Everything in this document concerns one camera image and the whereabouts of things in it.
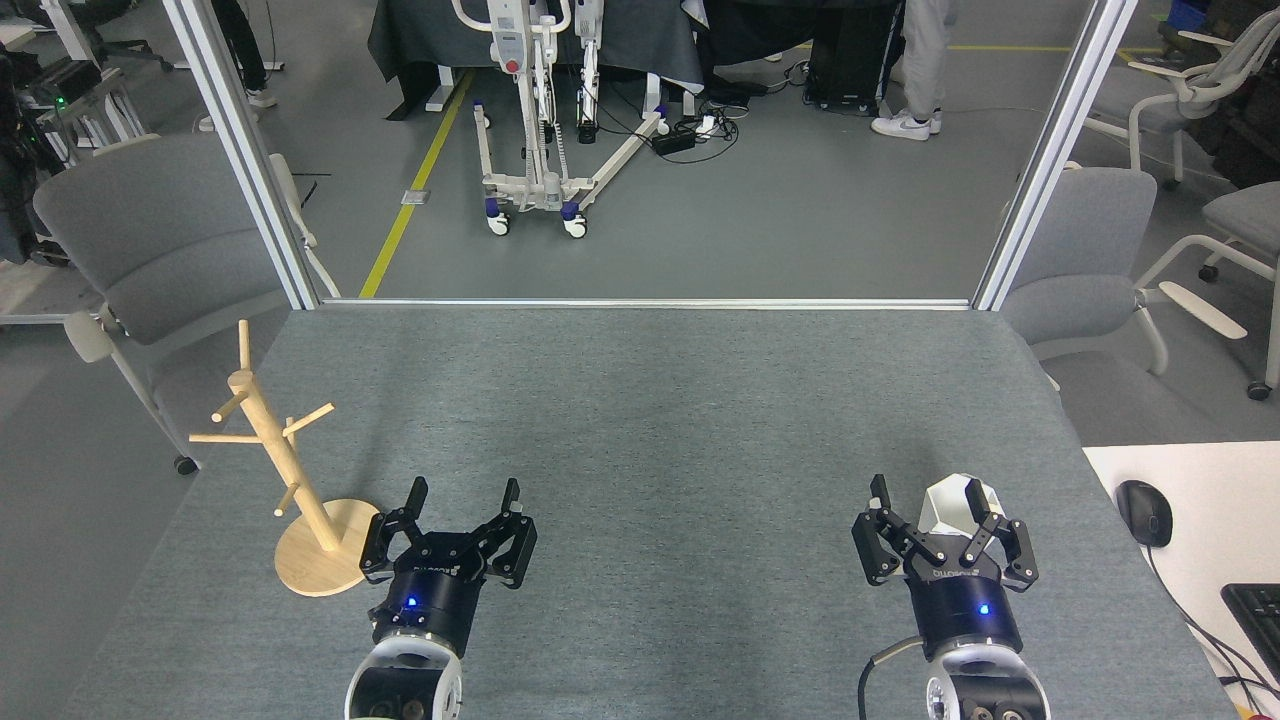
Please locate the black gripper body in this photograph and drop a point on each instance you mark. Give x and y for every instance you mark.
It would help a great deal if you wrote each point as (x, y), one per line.
(430, 600)
(965, 610)

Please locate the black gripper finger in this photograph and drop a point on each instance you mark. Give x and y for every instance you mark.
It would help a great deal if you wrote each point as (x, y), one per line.
(1020, 555)
(375, 545)
(868, 545)
(515, 550)

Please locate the white faceted cup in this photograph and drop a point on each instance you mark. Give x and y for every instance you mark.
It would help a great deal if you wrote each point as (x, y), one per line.
(945, 500)

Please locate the wooden cup rack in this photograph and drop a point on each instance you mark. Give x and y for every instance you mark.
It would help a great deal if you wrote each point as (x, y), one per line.
(330, 560)

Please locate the black computer mouse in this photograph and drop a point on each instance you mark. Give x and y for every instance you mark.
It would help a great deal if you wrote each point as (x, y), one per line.
(1145, 512)

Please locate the white side table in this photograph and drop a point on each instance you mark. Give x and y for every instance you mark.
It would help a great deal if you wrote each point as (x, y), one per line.
(1220, 500)

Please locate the black keyboard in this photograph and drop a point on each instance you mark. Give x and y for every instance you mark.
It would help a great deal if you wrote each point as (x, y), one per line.
(1258, 620)

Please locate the grey fabric chair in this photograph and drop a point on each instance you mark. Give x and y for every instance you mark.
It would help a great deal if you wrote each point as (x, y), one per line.
(150, 230)
(1090, 240)

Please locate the silver floor plate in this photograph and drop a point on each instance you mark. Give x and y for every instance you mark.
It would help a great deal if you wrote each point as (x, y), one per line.
(416, 197)

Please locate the grey office chair on castors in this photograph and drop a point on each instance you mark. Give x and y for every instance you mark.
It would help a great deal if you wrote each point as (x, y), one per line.
(1245, 215)

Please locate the black power strip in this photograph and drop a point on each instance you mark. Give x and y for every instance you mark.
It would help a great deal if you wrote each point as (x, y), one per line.
(675, 141)

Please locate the black cabinet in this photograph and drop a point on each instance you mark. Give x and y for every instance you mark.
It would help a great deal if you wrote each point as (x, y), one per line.
(850, 60)

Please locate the person in white shoes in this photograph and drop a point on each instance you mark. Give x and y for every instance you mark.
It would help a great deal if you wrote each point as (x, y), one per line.
(925, 60)

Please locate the white stand on wheels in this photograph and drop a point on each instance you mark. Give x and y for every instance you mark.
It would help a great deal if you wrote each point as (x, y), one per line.
(510, 40)

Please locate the table with dark cloth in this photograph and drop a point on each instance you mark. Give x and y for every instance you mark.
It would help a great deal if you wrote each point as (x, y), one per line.
(430, 35)

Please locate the person in dark trousers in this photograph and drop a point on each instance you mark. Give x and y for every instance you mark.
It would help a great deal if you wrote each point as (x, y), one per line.
(240, 40)

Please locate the black device with green light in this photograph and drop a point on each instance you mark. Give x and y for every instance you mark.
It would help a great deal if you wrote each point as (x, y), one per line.
(60, 80)

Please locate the silver table edge rail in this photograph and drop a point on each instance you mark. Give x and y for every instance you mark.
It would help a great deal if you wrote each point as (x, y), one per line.
(650, 303)

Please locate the silver frame post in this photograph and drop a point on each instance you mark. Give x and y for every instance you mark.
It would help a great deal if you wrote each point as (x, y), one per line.
(1052, 150)
(245, 150)

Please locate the white frame office chair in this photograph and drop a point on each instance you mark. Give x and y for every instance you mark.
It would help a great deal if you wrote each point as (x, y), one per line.
(1200, 80)

